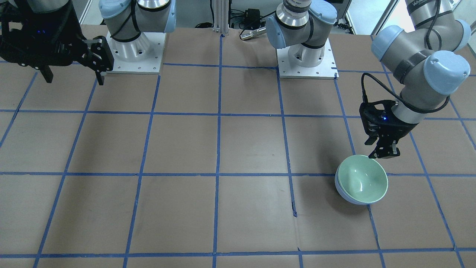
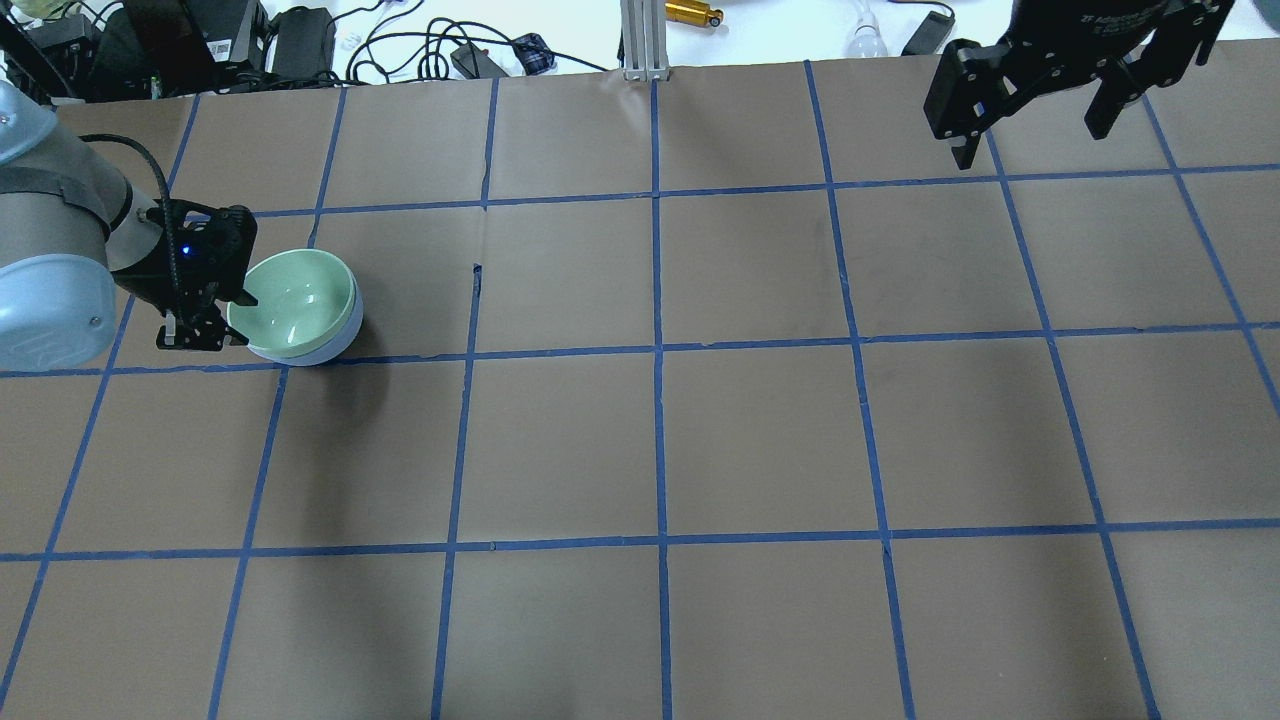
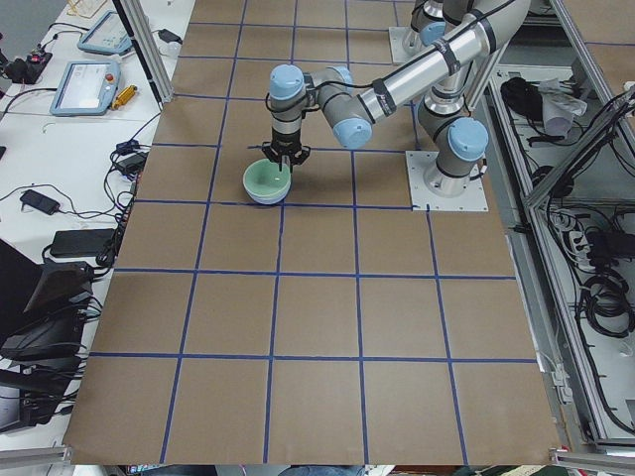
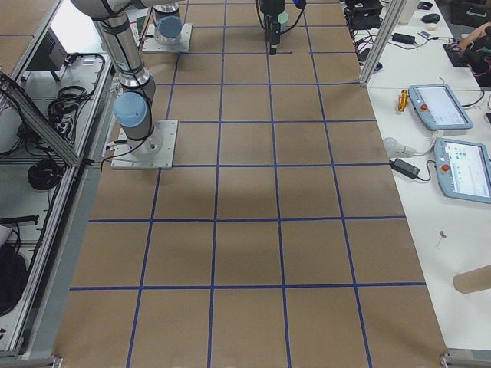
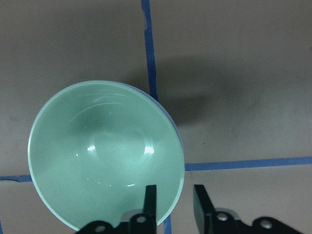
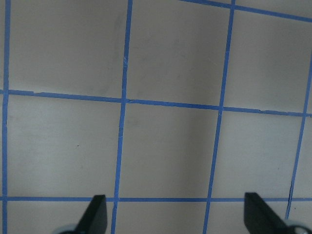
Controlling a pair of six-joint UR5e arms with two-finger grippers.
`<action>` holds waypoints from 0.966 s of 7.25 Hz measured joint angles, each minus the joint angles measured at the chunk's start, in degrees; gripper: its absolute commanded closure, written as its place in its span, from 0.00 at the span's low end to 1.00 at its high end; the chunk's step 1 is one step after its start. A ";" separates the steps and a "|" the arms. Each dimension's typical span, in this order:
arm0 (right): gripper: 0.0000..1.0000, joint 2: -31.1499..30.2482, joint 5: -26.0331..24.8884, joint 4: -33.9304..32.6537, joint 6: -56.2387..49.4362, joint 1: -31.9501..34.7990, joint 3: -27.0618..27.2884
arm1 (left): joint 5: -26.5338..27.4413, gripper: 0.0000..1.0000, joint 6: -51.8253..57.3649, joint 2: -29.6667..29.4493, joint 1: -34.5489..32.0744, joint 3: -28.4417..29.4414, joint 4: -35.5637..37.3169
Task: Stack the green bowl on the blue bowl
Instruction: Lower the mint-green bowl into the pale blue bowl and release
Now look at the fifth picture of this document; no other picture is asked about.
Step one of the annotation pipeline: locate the green ceramic bowl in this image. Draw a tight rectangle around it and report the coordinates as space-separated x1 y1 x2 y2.
28 80 183 230

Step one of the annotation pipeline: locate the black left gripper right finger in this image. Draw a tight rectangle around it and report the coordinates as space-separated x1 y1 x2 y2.
193 184 300 234

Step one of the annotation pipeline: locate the blue ceramic bowl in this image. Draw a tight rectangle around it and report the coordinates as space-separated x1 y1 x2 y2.
117 81 186 181

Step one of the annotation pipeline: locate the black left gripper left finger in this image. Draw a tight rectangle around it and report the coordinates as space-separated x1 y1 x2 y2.
76 185 156 234

